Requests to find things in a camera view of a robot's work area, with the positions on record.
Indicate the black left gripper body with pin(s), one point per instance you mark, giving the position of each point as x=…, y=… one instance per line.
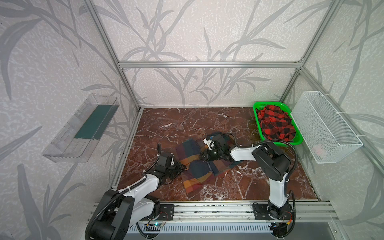
x=174, y=167

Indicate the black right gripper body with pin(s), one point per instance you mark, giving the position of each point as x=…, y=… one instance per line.
x=210, y=153

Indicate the multicolour plaid shirt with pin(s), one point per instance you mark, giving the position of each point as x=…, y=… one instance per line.
x=199, y=172

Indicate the green plastic basket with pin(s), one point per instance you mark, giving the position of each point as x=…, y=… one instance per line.
x=260, y=105

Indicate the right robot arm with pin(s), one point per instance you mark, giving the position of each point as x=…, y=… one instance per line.
x=276, y=165

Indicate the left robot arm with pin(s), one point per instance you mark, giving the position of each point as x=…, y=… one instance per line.
x=117, y=211

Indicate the red black plaid shirt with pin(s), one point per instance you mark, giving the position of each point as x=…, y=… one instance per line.
x=276, y=124

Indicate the pink object in basket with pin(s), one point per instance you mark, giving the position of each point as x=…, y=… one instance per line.
x=319, y=150

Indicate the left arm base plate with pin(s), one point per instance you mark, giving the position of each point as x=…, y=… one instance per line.
x=162, y=212

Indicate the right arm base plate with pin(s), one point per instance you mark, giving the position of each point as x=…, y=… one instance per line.
x=264, y=211

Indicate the clear plastic wall bin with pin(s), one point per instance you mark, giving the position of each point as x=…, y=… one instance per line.
x=79, y=137

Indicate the aluminium front rail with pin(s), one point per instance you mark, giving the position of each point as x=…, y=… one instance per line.
x=242, y=212

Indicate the white wire mesh basket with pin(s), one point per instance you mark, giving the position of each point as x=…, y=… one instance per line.
x=320, y=123

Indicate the aluminium frame bars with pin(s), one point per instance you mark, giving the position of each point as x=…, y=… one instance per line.
x=299, y=66

